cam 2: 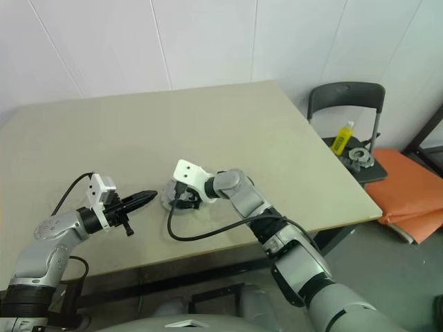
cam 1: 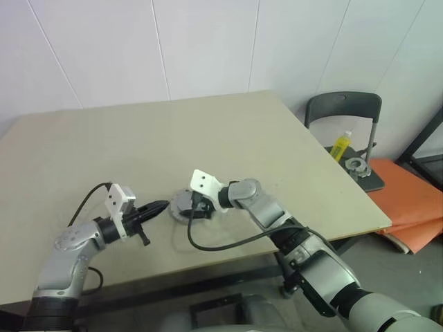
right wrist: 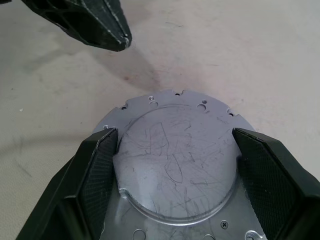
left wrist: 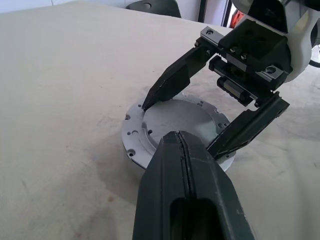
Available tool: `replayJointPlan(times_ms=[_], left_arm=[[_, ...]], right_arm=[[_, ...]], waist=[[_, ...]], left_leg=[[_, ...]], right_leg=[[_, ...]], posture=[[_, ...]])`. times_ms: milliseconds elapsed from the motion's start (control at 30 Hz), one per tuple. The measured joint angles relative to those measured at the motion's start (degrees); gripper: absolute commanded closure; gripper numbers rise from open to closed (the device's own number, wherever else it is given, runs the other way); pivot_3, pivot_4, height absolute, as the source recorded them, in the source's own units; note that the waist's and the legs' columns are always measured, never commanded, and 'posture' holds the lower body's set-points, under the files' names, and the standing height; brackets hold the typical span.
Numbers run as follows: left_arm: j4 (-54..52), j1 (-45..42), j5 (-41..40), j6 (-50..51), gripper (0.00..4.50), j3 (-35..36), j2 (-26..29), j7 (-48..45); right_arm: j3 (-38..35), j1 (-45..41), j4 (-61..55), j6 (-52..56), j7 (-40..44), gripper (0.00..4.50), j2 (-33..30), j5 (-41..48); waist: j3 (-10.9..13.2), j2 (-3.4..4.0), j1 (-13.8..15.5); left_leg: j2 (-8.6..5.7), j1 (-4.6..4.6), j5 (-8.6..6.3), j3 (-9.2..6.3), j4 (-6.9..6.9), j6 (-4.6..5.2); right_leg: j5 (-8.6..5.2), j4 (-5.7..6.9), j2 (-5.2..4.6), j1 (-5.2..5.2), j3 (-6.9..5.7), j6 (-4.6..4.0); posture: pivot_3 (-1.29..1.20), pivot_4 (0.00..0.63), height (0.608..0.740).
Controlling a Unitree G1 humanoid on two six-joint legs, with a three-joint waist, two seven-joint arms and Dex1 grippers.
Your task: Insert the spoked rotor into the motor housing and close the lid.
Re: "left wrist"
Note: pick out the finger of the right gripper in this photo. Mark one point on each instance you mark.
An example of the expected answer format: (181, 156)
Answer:
(175, 77)

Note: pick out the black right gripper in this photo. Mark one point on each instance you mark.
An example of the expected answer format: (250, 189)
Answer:
(257, 50)

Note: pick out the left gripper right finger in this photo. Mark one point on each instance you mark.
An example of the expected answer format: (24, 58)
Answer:
(210, 180)

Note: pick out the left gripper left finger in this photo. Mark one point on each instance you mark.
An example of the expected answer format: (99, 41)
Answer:
(155, 195)

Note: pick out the silver round motor cover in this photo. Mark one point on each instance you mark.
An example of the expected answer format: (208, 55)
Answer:
(175, 117)

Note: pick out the dark grey folding chair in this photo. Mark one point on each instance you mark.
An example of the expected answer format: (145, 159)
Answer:
(162, 8)

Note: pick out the orange folder stack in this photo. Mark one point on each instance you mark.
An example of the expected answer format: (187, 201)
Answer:
(236, 20)

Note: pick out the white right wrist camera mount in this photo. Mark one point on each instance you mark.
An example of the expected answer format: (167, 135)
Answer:
(300, 45)

